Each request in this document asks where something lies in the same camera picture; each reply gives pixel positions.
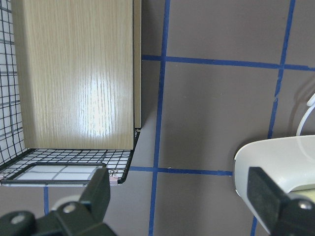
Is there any wire basket with wooden shelf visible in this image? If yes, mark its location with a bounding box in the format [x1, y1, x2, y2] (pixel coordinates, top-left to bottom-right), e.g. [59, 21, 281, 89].
[0, 0, 142, 186]

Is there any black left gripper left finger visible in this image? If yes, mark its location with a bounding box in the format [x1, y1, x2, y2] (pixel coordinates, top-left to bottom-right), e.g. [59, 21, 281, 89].
[0, 168, 110, 236]

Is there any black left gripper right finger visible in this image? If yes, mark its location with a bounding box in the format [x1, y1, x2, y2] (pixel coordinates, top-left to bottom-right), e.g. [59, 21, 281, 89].
[248, 167, 315, 236]

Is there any white toaster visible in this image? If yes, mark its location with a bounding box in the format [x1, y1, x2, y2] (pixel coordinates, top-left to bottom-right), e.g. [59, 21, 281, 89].
[233, 135, 315, 233]

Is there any white toaster power cable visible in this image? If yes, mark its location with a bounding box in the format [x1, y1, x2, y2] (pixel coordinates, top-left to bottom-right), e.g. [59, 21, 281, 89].
[296, 92, 315, 136]

